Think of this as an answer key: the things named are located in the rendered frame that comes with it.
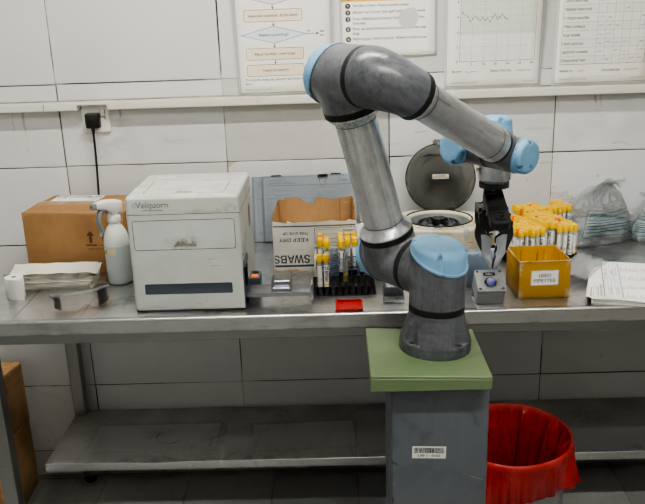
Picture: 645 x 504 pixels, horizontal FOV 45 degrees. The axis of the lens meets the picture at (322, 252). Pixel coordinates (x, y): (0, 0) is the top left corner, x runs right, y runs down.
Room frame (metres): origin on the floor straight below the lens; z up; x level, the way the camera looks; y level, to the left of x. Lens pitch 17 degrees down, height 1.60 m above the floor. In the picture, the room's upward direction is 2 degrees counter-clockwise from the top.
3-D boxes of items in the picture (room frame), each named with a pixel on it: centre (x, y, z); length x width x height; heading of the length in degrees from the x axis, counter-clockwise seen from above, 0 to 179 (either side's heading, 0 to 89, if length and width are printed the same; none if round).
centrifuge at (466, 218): (2.20, -0.34, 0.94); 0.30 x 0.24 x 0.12; 170
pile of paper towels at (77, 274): (2.09, 0.76, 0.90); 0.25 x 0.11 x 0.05; 89
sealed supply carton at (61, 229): (2.30, 0.71, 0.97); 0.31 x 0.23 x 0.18; 82
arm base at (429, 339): (1.51, -0.23, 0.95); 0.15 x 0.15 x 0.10
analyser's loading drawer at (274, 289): (1.88, 0.13, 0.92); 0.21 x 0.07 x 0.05; 89
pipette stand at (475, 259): (1.95, -0.41, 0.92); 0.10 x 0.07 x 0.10; 91
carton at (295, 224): (2.26, 0.02, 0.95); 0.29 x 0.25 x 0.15; 179
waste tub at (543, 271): (1.91, -0.56, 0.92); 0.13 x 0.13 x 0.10; 1
